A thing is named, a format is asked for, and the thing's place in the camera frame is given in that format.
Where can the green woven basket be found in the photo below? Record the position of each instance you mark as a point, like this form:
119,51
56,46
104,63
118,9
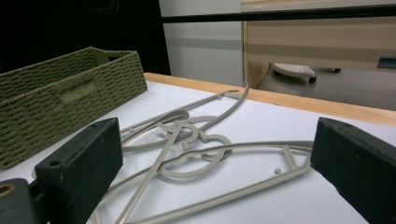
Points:
46,109

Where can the grey chair base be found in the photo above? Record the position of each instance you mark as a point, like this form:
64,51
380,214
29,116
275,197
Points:
292,71

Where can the black metal frame bar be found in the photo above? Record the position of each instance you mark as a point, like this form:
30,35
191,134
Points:
280,15

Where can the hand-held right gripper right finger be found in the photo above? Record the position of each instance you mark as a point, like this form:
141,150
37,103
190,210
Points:
361,161

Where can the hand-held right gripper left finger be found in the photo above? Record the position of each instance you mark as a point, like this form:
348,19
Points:
81,165

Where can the wooden desk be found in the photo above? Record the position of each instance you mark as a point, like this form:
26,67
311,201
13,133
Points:
311,40

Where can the grey plastic clothes hanger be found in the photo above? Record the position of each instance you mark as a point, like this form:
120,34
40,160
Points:
149,177
249,189
231,109

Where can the white table cover sheet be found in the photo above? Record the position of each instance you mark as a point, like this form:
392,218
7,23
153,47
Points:
264,124

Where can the white cabinet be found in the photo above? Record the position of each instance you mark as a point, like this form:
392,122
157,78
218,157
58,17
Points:
202,46

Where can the black curtain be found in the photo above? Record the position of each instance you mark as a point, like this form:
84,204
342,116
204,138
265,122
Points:
62,25

